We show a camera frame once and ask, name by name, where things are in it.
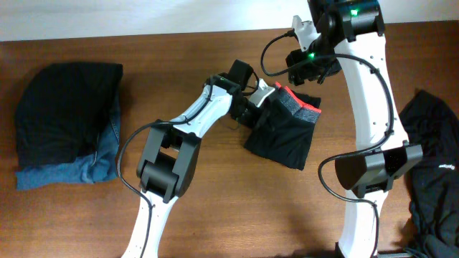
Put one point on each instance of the black shirt with logo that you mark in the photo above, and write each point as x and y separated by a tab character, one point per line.
433	182

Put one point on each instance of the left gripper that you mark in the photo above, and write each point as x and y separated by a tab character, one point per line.
256	117

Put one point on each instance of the folded blue jeans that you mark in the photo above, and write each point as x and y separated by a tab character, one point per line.
96	167

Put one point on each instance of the black leggings red-grey waistband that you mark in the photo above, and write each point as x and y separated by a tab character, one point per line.
284	130

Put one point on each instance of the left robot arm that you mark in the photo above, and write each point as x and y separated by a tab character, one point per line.
169	158

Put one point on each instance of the folded black garment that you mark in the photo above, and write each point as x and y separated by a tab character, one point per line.
63	111

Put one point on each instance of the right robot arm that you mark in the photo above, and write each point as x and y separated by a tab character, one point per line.
349	37

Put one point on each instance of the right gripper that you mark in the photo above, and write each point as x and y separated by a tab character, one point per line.
313	75

